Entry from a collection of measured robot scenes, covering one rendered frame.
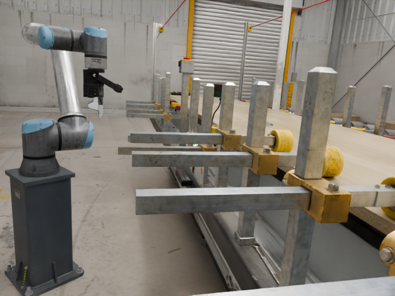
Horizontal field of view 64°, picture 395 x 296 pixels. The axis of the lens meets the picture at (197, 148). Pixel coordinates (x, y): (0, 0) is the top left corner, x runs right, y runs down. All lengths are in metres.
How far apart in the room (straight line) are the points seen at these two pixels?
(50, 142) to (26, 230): 0.45
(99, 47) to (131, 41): 7.67
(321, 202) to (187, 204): 0.21
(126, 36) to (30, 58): 2.43
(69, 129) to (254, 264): 1.24
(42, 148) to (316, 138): 1.41
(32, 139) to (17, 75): 7.44
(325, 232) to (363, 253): 0.14
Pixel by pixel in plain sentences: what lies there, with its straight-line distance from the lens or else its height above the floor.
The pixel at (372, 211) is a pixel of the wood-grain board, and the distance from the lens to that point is 0.72.
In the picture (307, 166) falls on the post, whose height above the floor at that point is 0.99.
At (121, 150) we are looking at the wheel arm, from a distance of 1.23.
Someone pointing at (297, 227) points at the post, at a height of 0.88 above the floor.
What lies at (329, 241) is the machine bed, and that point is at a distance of 0.93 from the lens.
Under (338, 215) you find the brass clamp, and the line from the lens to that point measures 0.56.
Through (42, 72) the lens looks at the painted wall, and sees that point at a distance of 9.05.
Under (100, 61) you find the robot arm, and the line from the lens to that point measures 1.40.
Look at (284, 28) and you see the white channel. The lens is 2.89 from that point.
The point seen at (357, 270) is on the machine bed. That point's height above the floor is 0.72.
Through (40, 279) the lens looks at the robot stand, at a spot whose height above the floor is 0.06.
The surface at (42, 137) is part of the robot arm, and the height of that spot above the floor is 0.80.
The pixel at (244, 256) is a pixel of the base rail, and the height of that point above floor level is 0.70.
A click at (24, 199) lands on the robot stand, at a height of 0.51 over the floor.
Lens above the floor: 1.14
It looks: 13 degrees down
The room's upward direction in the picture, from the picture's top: 4 degrees clockwise
